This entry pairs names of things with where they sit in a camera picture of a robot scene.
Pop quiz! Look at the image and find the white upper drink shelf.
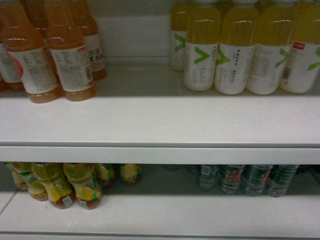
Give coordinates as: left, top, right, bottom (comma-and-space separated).
0, 64, 320, 165

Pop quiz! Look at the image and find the water bottle far left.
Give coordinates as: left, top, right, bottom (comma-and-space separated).
195, 164, 219, 191

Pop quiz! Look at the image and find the water bottle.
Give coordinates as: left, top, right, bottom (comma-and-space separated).
195, 164, 219, 191
266, 164, 300, 198

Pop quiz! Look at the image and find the yellow drink bottle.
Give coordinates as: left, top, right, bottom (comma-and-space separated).
183, 0, 222, 92
214, 0, 259, 95
279, 0, 320, 94
246, 0, 298, 95

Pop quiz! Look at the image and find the water bottle barcode label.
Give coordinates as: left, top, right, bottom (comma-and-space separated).
218, 164, 246, 195

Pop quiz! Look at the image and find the water bottle athletes label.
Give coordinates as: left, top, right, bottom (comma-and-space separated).
241, 164, 274, 197

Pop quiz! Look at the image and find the water bottle behind front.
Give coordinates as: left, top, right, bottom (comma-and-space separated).
266, 164, 300, 198

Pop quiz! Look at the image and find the lemon tea bottle rear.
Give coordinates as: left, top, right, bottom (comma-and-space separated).
120, 163, 143, 185

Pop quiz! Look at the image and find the lemon tea bottle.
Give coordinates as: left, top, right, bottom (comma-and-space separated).
10, 162, 48, 201
120, 163, 143, 185
31, 162, 76, 209
63, 162, 103, 210

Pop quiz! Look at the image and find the lemon tea bottle front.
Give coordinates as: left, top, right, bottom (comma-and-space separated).
63, 162, 103, 210

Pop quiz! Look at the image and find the orange juice bottle C100 label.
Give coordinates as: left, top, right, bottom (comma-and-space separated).
69, 0, 107, 81

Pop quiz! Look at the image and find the lemon tea bottle middle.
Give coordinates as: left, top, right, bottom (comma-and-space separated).
31, 162, 76, 209

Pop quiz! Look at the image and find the orange juice bottle front right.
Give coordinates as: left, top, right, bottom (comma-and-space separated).
44, 0, 96, 102

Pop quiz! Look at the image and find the orange juice bottle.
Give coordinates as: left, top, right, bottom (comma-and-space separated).
44, 0, 96, 102
0, 0, 63, 104

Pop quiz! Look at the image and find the lemon tea bottle left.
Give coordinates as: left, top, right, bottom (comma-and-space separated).
10, 162, 48, 201

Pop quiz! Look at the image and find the orange juice bottle front left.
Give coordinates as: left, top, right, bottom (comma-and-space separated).
0, 0, 63, 104

